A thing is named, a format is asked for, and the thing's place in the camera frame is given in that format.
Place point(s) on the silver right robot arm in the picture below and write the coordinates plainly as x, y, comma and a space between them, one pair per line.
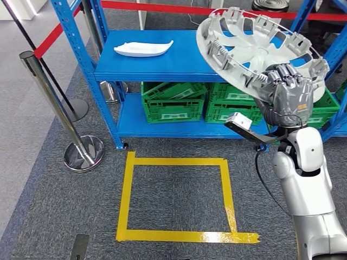
306, 186

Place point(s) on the red barrier belt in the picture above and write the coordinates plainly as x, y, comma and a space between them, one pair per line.
162, 8
54, 34

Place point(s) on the yellow floor tape square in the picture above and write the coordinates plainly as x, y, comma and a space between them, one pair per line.
176, 237

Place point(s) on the black ribbed round base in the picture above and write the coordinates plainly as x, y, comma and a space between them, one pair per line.
271, 5

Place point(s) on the chrome stanchion post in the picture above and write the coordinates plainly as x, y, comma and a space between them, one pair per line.
81, 154
108, 91

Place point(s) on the black caster wheel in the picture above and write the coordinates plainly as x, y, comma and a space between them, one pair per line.
125, 146

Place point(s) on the blue metal shelf rack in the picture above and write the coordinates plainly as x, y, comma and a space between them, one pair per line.
336, 50
162, 64

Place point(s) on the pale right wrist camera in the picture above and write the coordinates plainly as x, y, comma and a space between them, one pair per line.
240, 121

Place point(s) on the black right wrist camera bracket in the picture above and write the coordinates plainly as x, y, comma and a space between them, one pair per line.
249, 135

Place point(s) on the white desk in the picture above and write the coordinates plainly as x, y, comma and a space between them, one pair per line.
141, 18

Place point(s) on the black left wrist camera bracket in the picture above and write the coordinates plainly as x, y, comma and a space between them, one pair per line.
79, 247

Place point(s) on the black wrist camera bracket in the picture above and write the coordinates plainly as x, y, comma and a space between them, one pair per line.
249, 135
79, 247

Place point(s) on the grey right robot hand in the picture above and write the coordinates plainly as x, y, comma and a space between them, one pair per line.
292, 100

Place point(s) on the white plastic part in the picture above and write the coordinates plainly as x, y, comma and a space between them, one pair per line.
140, 49

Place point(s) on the silver plastic hubcap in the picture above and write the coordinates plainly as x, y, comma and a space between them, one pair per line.
257, 54

